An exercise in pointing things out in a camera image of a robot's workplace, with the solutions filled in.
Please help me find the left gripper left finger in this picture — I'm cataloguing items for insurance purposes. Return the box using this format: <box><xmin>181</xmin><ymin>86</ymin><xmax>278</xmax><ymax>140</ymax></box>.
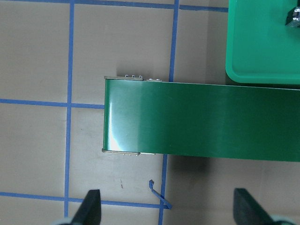
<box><xmin>70</xmin><ymin>189</ymin><xmax>101</xmax><ymax>225</ymax></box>

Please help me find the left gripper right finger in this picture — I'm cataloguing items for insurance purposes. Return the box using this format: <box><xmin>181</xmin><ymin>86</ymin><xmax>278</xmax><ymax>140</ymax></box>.
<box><xmin>233</xmin><ymin>188</ymin><xmax>273</xmax><ymax>225</ymax></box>

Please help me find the green push button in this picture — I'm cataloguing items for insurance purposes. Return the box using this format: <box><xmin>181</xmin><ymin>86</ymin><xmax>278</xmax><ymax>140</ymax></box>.
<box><xmin>285</xmin><ymin>7</ymin><xmax>300</xmax><ymax>28</ymax></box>

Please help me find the green conveyor belt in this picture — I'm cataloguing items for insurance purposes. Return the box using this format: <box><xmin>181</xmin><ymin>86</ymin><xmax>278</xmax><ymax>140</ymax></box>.
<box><xmin>103</xmin><ymin>78</ymin><xmax>300</xmax><ymax>162</ymax></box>

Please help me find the green plastic tray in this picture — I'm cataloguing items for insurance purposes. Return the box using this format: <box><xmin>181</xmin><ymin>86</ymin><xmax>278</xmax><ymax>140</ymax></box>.
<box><xmin>225</xmin><ymin>0</ymin><xmax>300</xmax><ymax>85</ymax></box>

